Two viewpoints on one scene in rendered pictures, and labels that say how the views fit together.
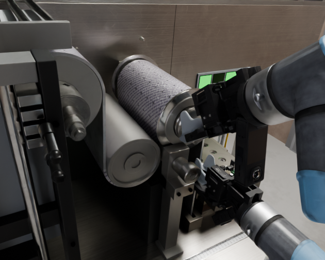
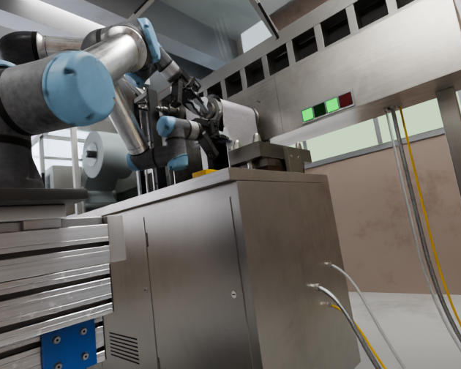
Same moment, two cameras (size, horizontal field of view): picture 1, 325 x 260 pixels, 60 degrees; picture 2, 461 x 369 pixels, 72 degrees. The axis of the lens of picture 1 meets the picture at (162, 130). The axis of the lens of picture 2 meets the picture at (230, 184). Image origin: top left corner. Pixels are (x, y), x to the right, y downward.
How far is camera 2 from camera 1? 1.60 m
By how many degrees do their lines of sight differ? 80
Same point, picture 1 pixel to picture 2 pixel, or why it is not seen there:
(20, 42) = (163, 95)
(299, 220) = not seen: outside the picture
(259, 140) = (175, 88)
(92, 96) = (182, 109)
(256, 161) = (174, 96)
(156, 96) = not seen: hidden behind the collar
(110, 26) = (245, 101)
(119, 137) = not seen: hidden behind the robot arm
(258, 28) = (346, 58)
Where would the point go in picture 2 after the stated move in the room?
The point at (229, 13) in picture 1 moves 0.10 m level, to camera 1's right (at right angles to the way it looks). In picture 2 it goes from (312, 62) to (323, 50)
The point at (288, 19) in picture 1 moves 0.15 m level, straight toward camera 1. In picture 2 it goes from (381, 34) to (342, 41)
